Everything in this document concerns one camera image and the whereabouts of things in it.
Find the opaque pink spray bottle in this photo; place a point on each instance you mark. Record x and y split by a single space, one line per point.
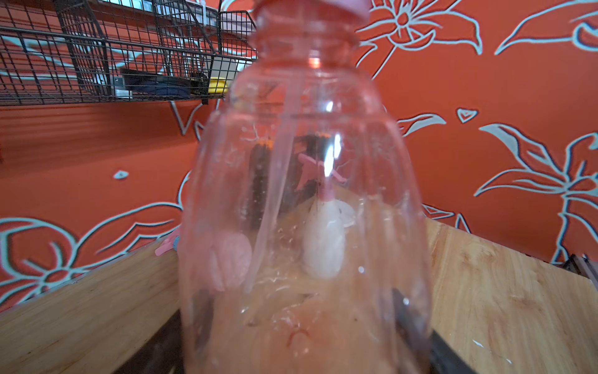
228 258

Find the white small box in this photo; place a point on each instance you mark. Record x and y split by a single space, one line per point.
225 69

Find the black orange tool case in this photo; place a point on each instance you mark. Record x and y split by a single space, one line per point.
294 193

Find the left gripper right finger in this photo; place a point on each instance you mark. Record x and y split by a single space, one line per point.
431 352

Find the black wire basket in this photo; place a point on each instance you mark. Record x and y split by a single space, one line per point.
64 52

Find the pink blue spray nozzle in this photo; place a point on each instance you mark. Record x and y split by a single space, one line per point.
169 243

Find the white spray bottle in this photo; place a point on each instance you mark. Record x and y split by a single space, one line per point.
324 240

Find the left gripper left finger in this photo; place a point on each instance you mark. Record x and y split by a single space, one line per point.
161 354

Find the pink grey spray nozzle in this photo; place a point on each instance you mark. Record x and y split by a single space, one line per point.
354 11

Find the black round device with label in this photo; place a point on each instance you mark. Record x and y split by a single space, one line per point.
145 86

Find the transparent pink spray bottle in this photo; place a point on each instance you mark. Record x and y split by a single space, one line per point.
282 320

